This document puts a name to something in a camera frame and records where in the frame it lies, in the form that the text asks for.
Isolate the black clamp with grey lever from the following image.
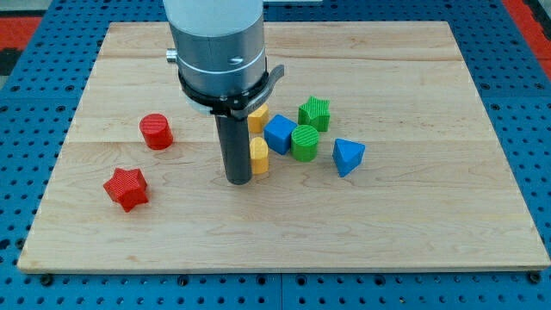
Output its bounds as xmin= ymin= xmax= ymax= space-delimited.
xmin=177 ymin=65 xmax=285 ymax=120

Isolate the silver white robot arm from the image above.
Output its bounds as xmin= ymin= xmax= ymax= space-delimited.
xmin=163 ymin=0 xmax=268 ymax=115

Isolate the yellow rounded block lower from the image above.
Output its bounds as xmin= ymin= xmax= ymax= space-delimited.
xmin=250 ymin=137 xmax=269 ymax=175

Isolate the wooden board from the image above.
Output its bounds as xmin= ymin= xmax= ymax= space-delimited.
xmin=17 ymin=22 xmax=550 ymax=274

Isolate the yellow block upper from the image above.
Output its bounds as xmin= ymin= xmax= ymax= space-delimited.
xmin=248 ymin=103 xmax=269 ymax=133

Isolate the red star block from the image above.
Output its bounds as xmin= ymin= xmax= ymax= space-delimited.
xmin=103 ymin=168 xmax=149 ymax=213

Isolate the blue triangle block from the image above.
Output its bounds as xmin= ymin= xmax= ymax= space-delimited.
xmin=332 ymin=139 xmax=366 ymax=177

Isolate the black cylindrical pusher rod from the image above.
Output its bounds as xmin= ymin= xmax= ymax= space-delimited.
xmin=215 ymin=116 xmax=252 ymax=185

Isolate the green cylinder block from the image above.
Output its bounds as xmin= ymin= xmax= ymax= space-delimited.
xmin=291 ymin=125 xmax=319 ymax=162

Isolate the green star block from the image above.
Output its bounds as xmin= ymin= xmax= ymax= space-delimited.
xmin=298 ymin=96 xmax=331 ymax=132

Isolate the red cylinder block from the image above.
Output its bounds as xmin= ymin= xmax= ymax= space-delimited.
xmin=139 ymin=113 xmax=173 ymax=150

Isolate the blue cube block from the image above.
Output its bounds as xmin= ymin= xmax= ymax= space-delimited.
xmin=263 ymin=115 xmax=297 ymax=155

